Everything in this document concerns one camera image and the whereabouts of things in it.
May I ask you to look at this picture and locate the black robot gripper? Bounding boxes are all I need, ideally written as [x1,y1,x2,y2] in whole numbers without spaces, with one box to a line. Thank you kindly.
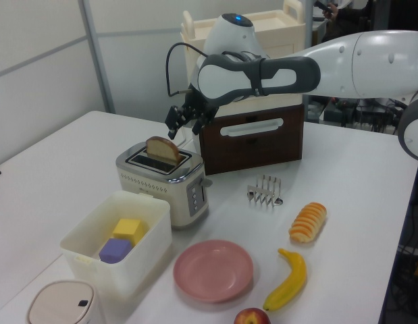
[164,86,219,140]

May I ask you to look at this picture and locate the brown crust bread slice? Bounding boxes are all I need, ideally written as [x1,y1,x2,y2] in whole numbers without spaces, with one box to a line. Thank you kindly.
[145,136,182,167]

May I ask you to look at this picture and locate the silver cream toaster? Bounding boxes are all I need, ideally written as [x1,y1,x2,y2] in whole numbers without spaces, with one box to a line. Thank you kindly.
[115,141,213,231]

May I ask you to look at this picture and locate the orange striped long bread roll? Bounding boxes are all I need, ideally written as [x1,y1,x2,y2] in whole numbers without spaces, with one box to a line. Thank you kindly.
[288,201,328,244]

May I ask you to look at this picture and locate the metal toast rack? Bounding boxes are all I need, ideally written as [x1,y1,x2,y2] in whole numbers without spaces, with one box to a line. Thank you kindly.
[245,174,284,207]

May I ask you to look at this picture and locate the yellow cube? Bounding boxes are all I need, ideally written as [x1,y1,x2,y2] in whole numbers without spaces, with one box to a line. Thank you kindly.
[112,218,146,246]

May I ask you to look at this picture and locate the cream plastic container box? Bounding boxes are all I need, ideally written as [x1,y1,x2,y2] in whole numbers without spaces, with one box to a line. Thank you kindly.
[59,190,173,298]

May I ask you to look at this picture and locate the purple cube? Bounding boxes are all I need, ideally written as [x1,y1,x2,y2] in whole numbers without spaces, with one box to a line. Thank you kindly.
[99,238,134,265]

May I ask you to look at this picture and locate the pink plate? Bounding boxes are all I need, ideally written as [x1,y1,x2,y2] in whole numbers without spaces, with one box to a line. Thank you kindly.
[173,239,255,304]

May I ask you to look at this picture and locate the yellow banana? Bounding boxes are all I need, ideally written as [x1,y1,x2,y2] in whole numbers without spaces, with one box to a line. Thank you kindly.
[262,248,308,312]

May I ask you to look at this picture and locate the background person dark clothes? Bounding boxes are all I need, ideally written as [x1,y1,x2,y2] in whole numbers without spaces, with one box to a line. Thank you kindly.
[313,0,377,41]

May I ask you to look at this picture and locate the red apple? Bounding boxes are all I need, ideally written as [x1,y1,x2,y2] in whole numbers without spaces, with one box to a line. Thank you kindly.
[233,307,272,324]

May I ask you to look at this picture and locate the cream lidded trash can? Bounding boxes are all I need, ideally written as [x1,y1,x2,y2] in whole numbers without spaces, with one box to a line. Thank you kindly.
[25,279,105,324]

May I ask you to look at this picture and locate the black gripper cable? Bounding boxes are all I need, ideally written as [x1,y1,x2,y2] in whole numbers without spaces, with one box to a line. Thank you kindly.
[165,43,210,97]

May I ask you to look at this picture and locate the brown drawer cabinet white handle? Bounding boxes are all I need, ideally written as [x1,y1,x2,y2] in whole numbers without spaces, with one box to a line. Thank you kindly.
[198,101,305,177]

